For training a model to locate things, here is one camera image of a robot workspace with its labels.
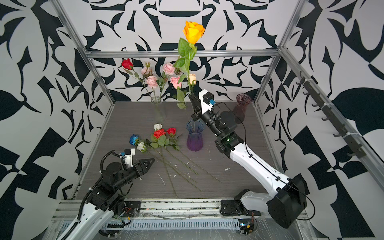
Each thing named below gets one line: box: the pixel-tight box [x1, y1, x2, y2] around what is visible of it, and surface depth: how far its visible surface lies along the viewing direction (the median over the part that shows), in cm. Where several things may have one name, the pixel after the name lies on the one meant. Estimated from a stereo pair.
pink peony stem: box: [156, 62, 176, 97], surface depth 85 cm
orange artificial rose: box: [174, 21, 206, 109], surface depth 47 cm
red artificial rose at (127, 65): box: [121, 58, 156, 103], surface depth 83 cm
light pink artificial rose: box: [170, 76, 187, 110], surface depth 75 cm
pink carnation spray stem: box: [140, 61, 162, 101], surface depth 89 cm
